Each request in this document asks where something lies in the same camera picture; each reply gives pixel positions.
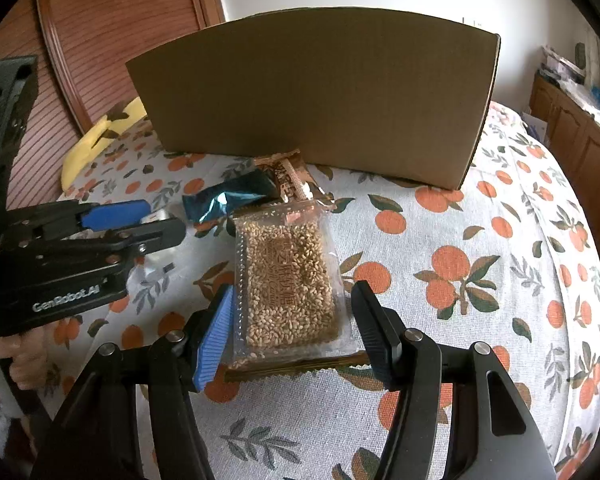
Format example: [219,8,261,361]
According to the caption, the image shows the teal foil snack packet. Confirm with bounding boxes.
[181,169,278,226]

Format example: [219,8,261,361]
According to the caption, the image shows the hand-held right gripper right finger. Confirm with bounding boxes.
[351,280,557,480]

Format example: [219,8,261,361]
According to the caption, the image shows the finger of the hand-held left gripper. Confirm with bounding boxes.
[30,217,187,266]
[45,199,151,241]

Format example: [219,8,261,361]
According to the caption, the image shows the orange fruit print tablecloth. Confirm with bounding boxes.
[45,102,600,480]

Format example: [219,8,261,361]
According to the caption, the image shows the yellow plush toy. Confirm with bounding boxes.
[61,97,148,191]

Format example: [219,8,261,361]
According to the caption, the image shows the white patterned curtain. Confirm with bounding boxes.
[585,25,600,92]

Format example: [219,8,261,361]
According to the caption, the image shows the brown snack packet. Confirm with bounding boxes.
[252,147,337,213]

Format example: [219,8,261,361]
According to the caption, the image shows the brown cardboard box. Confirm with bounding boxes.
[125,7,502,191]

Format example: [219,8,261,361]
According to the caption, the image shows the white paper bag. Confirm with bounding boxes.
[522,110,549,144]

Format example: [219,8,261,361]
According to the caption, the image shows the person's left hand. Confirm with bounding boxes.
[0,322,50,392]

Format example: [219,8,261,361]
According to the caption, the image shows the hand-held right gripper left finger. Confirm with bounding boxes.
[30,284,236,480]

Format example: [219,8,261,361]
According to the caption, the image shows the long wooden cabinet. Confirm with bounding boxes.
[529,72,600,281]

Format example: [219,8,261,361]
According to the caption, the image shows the clear sesame bar packet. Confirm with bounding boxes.
[225,199,368,386]

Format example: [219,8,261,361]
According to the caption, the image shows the patterned quilt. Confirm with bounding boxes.
[487,101,531,133]

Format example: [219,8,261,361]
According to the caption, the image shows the wooden slatted wardrobe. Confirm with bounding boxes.
[0,0,226,211]

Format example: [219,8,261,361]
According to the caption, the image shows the stack of small boxes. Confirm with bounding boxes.
[540,45,588,87]

